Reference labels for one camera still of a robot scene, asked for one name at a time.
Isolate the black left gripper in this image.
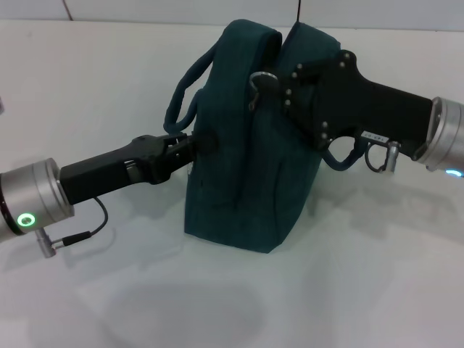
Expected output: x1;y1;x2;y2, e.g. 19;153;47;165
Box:
59;130;220;206

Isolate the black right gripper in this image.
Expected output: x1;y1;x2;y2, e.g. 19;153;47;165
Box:
257;49;435;161

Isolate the dark blue insulated lunch bag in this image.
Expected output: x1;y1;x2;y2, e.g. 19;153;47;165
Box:
163;18;365;255

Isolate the silver right gripper cable plug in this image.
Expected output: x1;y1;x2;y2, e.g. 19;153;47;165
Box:
363;138;402;175

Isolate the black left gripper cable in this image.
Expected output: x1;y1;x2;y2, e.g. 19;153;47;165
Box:
36;196;109;260

